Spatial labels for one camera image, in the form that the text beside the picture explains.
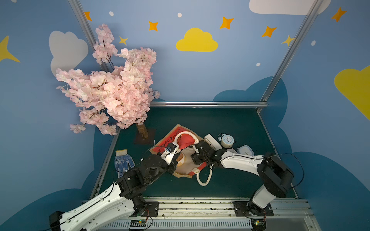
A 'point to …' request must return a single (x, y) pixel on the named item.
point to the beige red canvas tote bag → (185, 139)
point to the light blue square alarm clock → (245, 149)
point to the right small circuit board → (258, 224)
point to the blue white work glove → (121, 160)
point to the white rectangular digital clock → (213, 142)
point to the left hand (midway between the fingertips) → (178, 150)
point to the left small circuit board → (138, 223)
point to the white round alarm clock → (227, 140)
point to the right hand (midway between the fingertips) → (198, 151)
